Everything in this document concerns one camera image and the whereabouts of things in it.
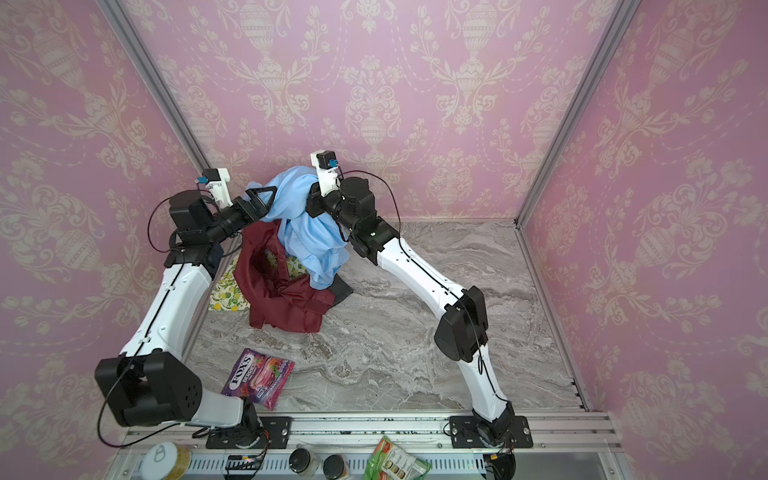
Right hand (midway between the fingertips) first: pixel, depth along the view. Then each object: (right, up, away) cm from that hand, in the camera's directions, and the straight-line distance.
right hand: (304, 175), depth 70 cm
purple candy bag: (-15, -52, +10) cm, 55 cm away
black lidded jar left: (+2, -62, -7) cm, 63 cm away
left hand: (-9, -4, +4) cm, 11 cm away
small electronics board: (-16, -69, +3) cm, 71 cm away
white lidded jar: (-30, -65, -3) cm, 72 cm away
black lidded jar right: (+8, -63, -8) cm, 64 cm away
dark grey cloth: (+4, -31, +30) cm, 43 cm away
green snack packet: (+20, -66, -2) cm, 69 cm away
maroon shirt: (-14, -31, +18) cm, 39 cm away
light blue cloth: (+1, -16, +3) cm, 16 cm away
